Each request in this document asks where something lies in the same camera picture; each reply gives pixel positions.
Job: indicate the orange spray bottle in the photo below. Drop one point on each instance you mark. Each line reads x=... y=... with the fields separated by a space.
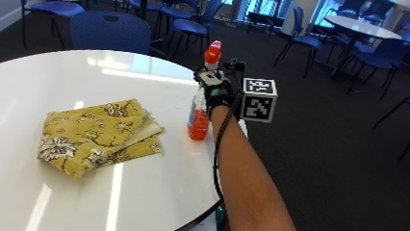
x=199 y=120

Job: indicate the white cube with black markers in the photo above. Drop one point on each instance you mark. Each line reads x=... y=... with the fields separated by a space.
x=259 y=99

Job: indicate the blue plastic chair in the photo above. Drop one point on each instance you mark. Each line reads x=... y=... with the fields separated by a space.
x=110 y=32
x=51 y=12
x=376 y=9
x=301 y=37
x=192 y=27
x=383 y=56
x=167 y=9

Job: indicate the yellow floral folded cloth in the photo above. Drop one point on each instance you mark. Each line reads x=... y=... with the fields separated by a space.
x=98 y=136

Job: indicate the round white table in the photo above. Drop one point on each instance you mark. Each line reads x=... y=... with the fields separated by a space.
x=359 y=30

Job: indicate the small black palm camera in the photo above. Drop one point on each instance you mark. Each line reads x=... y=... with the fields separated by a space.
x=235 y=65

